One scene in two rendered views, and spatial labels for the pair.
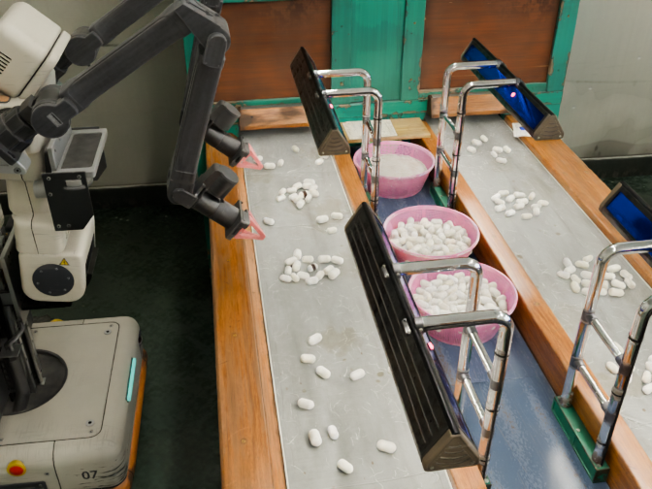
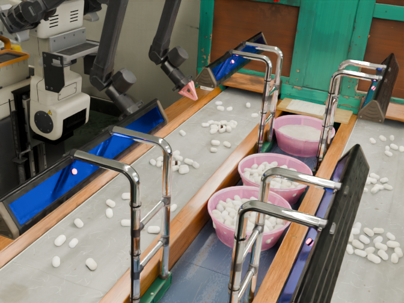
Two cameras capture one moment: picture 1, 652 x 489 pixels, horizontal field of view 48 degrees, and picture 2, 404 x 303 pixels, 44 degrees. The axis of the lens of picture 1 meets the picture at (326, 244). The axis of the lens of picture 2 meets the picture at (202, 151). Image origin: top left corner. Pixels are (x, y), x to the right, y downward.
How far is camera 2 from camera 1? 0.93 m
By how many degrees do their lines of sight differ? 27
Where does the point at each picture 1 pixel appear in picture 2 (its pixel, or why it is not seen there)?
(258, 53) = (245, 36)
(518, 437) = not seen: outside the picture
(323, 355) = (123, 207)
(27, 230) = (35, 86)
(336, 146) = (205, 80)
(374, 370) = not seen: hidden behind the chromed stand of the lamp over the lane
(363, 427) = (95, 250)
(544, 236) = (363, 206)
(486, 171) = (369, 156)
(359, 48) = (315, 48)
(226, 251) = not seen: hidden behind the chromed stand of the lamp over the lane
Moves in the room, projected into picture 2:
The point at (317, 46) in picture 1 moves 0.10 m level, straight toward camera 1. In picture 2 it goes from (285, 39) to (277, 43)
